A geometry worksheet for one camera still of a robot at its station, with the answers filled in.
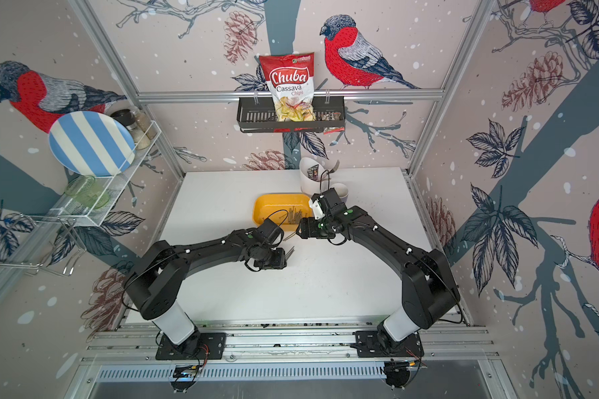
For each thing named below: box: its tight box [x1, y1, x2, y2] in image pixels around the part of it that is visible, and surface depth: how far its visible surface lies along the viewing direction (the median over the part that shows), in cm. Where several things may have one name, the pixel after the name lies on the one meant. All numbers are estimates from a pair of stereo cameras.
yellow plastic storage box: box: [252, 192, 314, 232], surface depth 109 cm
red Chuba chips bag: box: [259, 51, 317, 123], surface depth 83 cm
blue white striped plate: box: [48, 110, 137, 178], surface depth 74 cm
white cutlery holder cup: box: [299, 157, 331, 198], surface depth 111 cm
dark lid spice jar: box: [110, 108, 142, 146], surface depth 82 cm
